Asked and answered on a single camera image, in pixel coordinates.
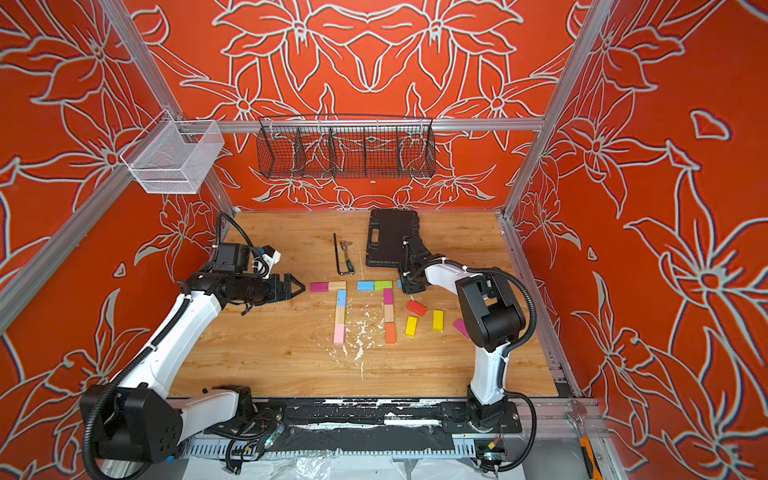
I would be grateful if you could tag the black hex key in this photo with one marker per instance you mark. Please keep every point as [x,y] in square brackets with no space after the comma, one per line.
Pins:
[338,263]

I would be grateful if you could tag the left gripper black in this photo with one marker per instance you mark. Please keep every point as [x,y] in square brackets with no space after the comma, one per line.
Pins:
[275,288]

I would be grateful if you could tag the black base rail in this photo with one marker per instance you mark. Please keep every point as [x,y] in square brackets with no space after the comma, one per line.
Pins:
[449,415]

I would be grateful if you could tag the pink block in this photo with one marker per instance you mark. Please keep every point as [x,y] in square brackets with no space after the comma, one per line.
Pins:
[339,334]

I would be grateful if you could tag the green block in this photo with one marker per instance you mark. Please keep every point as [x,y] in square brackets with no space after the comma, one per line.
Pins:
[382,285]

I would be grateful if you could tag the natural wood block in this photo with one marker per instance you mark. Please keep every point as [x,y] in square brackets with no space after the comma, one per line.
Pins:
[340,315]
[337,285]
[389,313]

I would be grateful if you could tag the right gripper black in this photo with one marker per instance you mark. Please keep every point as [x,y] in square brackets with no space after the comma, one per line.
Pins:
[410,286]

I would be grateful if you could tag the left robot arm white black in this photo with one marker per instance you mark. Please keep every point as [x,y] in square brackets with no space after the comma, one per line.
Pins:
[131,419]

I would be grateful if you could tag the green handled ratchet wrench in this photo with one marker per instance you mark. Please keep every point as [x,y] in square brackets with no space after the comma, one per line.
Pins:
[349,266]

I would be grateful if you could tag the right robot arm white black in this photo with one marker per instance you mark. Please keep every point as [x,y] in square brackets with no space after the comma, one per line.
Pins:
[499,316]

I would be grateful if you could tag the orange block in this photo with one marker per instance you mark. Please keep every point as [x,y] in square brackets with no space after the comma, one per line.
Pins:
[390,333]

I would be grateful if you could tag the black wire basket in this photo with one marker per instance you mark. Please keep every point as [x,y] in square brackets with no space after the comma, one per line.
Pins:
[355,147]

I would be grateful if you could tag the white wire basket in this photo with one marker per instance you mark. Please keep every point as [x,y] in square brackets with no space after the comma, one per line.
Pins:
[167,159]

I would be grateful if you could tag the yellow block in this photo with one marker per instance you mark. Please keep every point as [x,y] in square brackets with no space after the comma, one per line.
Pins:
[411,326]
[438,320]

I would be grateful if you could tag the orange handled tool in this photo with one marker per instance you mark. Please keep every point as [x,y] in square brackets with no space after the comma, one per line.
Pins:
[590,461]

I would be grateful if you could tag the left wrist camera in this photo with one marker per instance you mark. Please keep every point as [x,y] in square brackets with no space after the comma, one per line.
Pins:
[264,259]

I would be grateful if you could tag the magenta block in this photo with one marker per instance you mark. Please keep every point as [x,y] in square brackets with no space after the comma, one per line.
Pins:
[319,287]
[388,296]
[460,326]

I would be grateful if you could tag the red block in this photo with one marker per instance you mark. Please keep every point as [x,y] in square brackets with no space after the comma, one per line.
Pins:
[415,308]

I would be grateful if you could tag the black plastic tool case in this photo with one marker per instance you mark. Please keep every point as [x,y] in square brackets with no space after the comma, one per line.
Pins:
[387,230]

